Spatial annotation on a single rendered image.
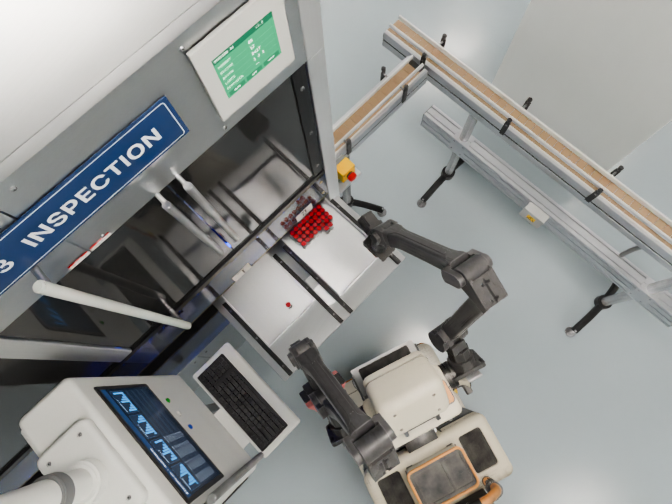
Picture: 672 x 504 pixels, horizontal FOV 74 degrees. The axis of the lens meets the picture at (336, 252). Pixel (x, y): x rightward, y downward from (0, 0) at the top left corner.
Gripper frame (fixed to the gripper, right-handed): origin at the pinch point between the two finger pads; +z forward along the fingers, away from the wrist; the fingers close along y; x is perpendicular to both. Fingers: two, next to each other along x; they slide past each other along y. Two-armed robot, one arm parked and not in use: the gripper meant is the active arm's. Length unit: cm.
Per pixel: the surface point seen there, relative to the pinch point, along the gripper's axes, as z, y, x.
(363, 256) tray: 20.3, 5.0, 1.3
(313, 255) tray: 20.7, 20.4, 15.6
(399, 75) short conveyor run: 18, 51, -70
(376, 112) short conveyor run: 17, 46, -49
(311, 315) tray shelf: 20.2, 3.1, 33.8
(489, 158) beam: 54, -1, -88
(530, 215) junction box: 56, -36, -79
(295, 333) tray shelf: 20.1, 2.6, 43.4
